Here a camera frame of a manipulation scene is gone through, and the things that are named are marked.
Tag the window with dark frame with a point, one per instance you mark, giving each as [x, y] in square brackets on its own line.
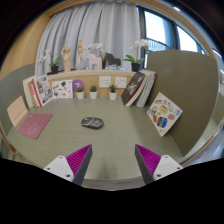
[158, 28]

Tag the dark grey computer mouse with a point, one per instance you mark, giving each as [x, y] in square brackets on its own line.
[92, 122]

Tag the white leaning book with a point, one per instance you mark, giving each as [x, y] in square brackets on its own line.
[26, 91]

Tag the red-edged picture magazine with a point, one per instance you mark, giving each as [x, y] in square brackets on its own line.
[43, 90]

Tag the light wooden desk shelf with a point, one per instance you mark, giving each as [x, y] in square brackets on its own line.
[91, 78]

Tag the black book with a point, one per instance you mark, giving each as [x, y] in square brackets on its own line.
[132, 88]

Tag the food picture sticker card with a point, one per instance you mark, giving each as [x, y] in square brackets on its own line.
[164, 114]

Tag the pale orange card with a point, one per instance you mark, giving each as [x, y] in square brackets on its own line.
[16, 111]

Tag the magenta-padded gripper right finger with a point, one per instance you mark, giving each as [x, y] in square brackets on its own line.
[165, 166]

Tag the olive desk partition panel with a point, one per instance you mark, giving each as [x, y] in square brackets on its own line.
[183, 90]
[11, 83]

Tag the white wall socket plate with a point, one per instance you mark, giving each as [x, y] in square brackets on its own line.
[120, 82]
[105, 81]

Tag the wooden artist mannequin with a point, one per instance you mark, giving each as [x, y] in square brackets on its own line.
[80, 51]

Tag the black wooden horse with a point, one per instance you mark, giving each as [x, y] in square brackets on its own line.
[112, 60]

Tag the grey curtain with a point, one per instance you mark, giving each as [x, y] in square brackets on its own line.
[100, 26]

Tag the round purple sign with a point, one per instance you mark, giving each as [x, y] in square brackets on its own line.
[77, 83]

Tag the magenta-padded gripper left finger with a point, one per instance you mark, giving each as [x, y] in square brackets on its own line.
[63, 168]

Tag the white sticker sheet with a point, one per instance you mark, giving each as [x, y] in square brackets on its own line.
[62, 89]

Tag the pink wooden horse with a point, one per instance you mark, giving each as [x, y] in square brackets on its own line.
[94, 61]

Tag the white orchid in black pot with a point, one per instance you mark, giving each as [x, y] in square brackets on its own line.
[54, 69]
[104, 64]
[135, 66]

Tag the small succulent in white pot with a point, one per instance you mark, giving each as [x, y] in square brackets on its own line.
[80, 95]
[93, 94]
[113, 95]

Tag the wooden hand model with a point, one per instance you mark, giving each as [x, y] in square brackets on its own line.
[66, 55]

